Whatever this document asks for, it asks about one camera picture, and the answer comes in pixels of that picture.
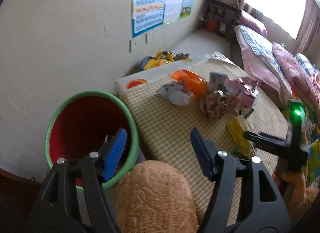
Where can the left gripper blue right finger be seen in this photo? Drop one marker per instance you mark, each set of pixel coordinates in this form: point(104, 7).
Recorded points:
point(261, 207)

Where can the pinyin wall poster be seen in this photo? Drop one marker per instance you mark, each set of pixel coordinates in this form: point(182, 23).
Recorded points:
point(146, 15)

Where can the pink quilt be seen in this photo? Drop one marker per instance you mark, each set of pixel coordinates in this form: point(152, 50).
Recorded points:
point(296, 76)

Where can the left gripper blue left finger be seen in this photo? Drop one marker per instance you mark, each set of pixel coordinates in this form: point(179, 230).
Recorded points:
point(56, 208)

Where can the wall socket plate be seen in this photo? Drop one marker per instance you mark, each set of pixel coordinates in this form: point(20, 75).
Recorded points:
point(133, 45)

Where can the dark corner shelf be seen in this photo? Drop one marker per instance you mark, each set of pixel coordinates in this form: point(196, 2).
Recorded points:
point(226, 16)

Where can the orange chip bag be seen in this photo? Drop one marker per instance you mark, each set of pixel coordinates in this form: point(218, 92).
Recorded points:
point(195, 83)

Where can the yellow medicine box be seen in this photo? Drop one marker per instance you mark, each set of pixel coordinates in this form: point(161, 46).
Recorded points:
point(237, 127)

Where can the pink torn wrapper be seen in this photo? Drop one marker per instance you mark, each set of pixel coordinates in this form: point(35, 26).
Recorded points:
point(245, 89)

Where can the purple pillow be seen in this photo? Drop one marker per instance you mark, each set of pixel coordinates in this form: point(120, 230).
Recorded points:
point(249, 21)

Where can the brown plush toy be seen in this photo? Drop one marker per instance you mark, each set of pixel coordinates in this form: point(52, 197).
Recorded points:
point(155, 197)

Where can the yellow toy on floor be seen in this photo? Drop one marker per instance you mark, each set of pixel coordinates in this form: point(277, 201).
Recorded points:
point(162, 58)

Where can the green rimmed red bin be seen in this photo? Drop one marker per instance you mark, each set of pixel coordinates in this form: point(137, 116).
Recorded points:
point(82, 122)

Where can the bed with plaid sheet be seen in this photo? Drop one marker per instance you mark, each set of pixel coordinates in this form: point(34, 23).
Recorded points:
point(261, 65)

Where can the white paper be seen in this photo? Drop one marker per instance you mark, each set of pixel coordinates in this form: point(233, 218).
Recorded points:
point(176, 92)

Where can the blue snack wrapper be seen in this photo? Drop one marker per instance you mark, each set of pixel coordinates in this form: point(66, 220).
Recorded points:
point(216, 81)

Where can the red bucket on floor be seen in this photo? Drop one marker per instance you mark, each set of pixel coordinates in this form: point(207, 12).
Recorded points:
point(211, 26)

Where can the brown paper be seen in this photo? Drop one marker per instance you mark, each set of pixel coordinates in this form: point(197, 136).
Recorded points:
point(217, 103)

